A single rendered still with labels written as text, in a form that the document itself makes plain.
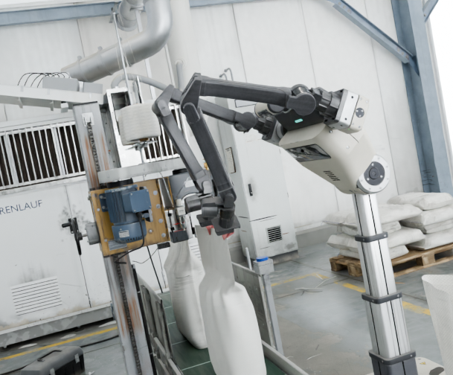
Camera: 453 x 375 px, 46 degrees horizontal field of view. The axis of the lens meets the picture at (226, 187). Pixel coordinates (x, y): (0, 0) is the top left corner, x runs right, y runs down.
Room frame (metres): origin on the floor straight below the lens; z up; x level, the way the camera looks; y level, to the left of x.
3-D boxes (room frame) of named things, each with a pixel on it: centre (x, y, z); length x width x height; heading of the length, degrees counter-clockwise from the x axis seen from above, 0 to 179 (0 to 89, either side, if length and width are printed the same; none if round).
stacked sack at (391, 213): (5.05, -1.42, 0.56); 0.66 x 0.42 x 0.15; 107
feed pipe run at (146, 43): (5.72, 0.65, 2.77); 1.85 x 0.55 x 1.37; 17
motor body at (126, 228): (2.40, 0.47, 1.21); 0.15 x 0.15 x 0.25
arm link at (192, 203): (2.28, 0.13, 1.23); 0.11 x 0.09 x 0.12; 108
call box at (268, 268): (2.61, -0.11, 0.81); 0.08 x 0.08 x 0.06; 17
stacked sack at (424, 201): (5.46, -1.94, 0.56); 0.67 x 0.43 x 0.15; 17
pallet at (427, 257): (5.35, -1.63, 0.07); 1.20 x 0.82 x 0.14; 109
